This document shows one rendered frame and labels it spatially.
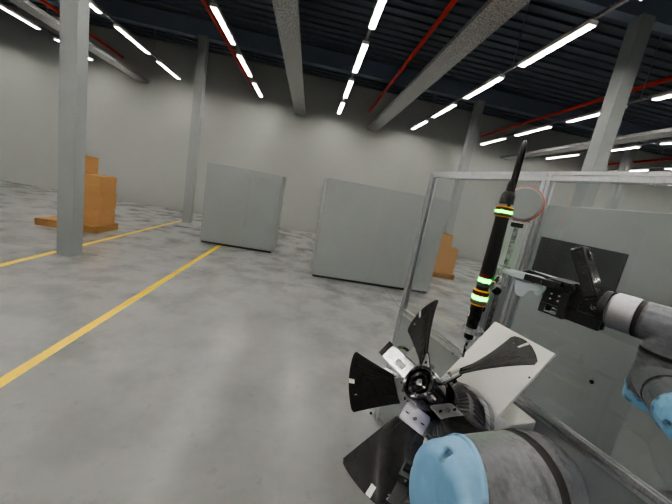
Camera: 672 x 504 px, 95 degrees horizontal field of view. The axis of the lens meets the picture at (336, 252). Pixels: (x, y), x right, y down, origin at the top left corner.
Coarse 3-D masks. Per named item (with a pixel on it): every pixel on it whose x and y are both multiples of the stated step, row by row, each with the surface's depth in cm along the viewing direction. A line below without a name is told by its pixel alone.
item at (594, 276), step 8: (576, 248) 68; (584, 248) 67; (576, 256) 67; (584, 256) 66; (592, 256) 67; (576, 264) 67; (584, 264) 66; (592, 264) 67; (576, 272) 67; (584, 272) 66; (592, 272) 66; (584, 280) 66; (592, 280) 65; (584, 288) 66; (592, 288) 64; (600, 288) 66; (584, 296) 65; (592, 296) 64; (600, 296) 65
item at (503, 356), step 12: (516, 336) 105; (504, 348) 101; (516, 348) 96; (528, 348) 92; (480, 360) 101; (492, 360) 95; (504, 360) 92; (516, 360) 89; (528, 360) 87; (468, 372) 95
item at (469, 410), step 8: (456, 384) 110; (456, 392) 107; (464, 392) 106; (464, 400) 104; (472, 400) 107; (464, 408) 103; (472, 408) 103; (480, 408) 106; (472, 416) 102; (480, 416) 103; (432, 424) 104; (480, 424) 104; (424, 432) 108; (432, 432) 103; (440, 432) 102
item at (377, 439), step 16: (384, 432) 98; (400, 432) 97; (416, 432) 98; (368, 448) 97; (384, 448) 96; (400, 448) 95; (416, 448) 96; (352, 464) 96; (368, 464) 94; (384, 464) 93; (400, 464) 93; (368, 480) 92; (384, 480) 91
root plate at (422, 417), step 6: (408, 402) 102; (408, 408) 101; (414, 408) 101; (402, 414) 100; (408, 414) 100; (414, 414) 100; (420, 414) 100; (426, 414) 101; (402, 420) 99; (408, 420) 100; (420, 420) 100; (426, 420) 100; (414, 426) 99; (420, 426) 99; (426, 426) 99; (420, 432) 98
